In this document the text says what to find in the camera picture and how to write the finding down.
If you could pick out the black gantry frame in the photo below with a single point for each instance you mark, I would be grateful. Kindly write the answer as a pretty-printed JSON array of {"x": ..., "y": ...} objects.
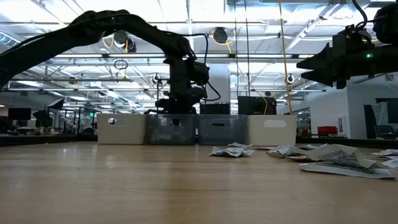
[{"x": 157, "y": 93}]

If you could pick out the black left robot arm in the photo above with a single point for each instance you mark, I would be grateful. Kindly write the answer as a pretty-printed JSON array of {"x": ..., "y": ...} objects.
[{"x": 62, "y": 37}]

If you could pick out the dark equipment silhouette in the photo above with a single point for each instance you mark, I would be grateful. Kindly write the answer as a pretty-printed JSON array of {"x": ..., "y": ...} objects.
[{"x": 43, "y": 119}]

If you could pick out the dark grey plastic bin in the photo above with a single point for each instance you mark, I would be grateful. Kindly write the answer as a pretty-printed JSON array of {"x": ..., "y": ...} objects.
[
  {"x": 171, "y": 133},
  {"x": 222, "y": 135}
]

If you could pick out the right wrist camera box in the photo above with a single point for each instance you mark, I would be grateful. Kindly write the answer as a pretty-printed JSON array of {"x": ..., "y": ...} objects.
[{"x": 354, "y": 35}]

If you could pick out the black monitor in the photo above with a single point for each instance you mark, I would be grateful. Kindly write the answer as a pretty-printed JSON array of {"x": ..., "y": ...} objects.
[{"x": 19, "y": 114}]

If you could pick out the red seat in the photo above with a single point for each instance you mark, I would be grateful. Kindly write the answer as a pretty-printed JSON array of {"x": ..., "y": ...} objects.
[{"x": 327, "y": 130}]

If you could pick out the long ceiling light strip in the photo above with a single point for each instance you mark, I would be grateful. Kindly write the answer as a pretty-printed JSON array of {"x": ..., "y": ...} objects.
[{"x": 133, "y": 56}]

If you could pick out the white wall box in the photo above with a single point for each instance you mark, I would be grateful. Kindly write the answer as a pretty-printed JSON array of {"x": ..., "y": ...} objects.
[{"x": 340, "y": 124}]

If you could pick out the white plastic bin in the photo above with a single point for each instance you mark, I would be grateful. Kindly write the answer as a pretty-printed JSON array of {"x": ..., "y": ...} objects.
[{"x": 272, "y": 137}]

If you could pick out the black softbox lamp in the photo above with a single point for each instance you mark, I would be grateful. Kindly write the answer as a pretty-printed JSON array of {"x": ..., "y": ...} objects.
[{"x": 57, "y": 104}]

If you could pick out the white structural column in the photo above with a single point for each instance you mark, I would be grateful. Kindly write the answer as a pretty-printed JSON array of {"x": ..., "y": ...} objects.
[{"x": 220, "y": 81}]

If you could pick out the black equipment box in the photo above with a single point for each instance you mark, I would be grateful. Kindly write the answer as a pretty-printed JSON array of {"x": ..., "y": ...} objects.
[{"x": 255, "y": 106}]

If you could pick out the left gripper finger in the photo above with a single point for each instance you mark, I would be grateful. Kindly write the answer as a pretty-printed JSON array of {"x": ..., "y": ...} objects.
[
  {"x": 191, "y": 102},
  {"x": 168, "y": 107}
]

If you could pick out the white packet red print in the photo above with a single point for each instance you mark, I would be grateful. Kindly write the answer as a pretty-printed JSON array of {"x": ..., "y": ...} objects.
[{"x": 297, "y": 158}]

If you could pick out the translucent light grey bin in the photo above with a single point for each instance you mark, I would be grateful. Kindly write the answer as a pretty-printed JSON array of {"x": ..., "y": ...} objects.
[{"x": 122, "y": 133}]

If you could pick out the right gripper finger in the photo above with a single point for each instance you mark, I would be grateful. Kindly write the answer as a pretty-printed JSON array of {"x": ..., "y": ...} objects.
[
  {"x": 320, "y": 60},
  {"x": 323, "y": 77}
]

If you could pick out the dark glass doorway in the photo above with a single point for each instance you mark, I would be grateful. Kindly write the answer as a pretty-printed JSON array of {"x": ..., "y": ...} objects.
[{"x": 370, "y": 124}]

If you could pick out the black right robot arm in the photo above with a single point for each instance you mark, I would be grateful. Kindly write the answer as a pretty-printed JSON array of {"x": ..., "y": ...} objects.
[{"x": 385, "y": 59}]

